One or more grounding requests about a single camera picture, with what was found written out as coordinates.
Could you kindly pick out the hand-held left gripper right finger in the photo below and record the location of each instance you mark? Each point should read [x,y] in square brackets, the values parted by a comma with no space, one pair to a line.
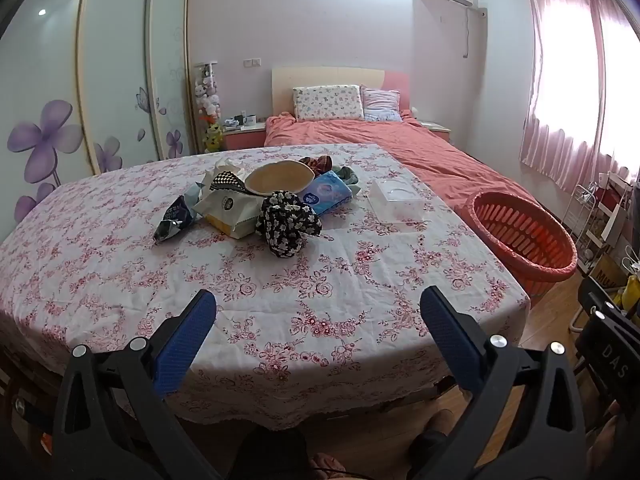
[452,340]

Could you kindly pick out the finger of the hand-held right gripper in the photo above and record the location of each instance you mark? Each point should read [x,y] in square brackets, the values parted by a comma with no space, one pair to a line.
[595,295]

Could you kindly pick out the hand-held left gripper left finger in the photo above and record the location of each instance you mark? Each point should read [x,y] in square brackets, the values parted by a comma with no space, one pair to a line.
[185,340]

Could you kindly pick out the dark snack packet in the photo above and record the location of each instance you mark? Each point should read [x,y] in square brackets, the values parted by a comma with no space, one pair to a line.
[172,222]

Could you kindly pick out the orange plastic laundry basket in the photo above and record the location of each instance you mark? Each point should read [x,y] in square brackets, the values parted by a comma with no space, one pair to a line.
[500,220]

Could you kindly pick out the white and yellow paper bag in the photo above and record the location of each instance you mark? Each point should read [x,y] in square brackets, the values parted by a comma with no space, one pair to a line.
[225,210]

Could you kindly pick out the clear plastic box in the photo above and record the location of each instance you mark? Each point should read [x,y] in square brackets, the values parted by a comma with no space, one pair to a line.
[395,200]

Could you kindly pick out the black floral cloth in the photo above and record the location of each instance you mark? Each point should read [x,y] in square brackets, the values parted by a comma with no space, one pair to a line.
[285,225]

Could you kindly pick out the black and white checkered wrapper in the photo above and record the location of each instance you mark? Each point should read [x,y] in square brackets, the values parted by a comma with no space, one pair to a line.
[227,180]

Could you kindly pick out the white tissue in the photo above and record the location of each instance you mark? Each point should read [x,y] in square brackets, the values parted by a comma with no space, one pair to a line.
[222,167]

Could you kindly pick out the beige round hat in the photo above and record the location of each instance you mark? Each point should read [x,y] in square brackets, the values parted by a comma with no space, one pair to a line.
[277,180]

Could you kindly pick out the blue tissue packet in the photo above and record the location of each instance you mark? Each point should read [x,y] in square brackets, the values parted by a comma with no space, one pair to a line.
[327,192]

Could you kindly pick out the pale green cloth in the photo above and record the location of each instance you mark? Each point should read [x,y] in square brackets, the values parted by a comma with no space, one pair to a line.
[347,175]

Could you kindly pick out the red-brown patterned cloth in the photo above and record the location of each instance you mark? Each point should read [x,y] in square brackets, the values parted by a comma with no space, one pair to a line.
[320,164]

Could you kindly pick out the cardboard box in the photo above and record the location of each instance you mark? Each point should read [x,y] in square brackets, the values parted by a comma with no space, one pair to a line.
[605,270]

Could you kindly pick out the person's brown shoe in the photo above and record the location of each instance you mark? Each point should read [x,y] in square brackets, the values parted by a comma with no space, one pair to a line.
[437,422]

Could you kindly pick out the person's right leg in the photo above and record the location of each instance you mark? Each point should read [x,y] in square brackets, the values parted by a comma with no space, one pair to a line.
[427,460]

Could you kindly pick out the person's leg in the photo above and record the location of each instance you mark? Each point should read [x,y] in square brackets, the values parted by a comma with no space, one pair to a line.
[270,455]
[427,460]

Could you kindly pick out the floral tablecloth table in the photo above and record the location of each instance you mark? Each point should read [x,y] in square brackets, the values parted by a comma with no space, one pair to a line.
[300,280]

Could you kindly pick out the person's left leg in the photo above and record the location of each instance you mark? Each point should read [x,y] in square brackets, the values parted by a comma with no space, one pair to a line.
[270,455]

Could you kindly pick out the pink curtain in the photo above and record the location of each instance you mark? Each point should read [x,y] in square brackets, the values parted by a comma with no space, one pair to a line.
[550,150]

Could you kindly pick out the yellow plush toy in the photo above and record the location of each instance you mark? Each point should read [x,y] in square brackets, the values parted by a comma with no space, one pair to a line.
[213,137]

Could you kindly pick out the pink and cream nightstand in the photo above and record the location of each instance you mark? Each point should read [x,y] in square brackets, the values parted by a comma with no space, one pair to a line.
[435,127]
[242,140]

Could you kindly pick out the bed with salmon duvet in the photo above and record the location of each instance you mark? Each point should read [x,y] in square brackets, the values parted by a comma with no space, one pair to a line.
[375,135]

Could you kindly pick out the striped pink pillow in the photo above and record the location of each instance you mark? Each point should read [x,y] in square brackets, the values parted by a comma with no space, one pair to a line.
[382,105]

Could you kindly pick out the clear tube of plush toys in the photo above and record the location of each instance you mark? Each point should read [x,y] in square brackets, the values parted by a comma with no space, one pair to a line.
[207,95]

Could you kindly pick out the floral pillow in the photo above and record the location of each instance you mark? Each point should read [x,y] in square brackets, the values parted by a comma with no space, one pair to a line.
[327,102]

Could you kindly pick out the wardrobe with purple flower doors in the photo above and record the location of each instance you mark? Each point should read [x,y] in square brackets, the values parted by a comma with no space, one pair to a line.
[115,60]

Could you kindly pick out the cream and pink bed headboard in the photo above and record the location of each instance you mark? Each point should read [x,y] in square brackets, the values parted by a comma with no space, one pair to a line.
[325,76]

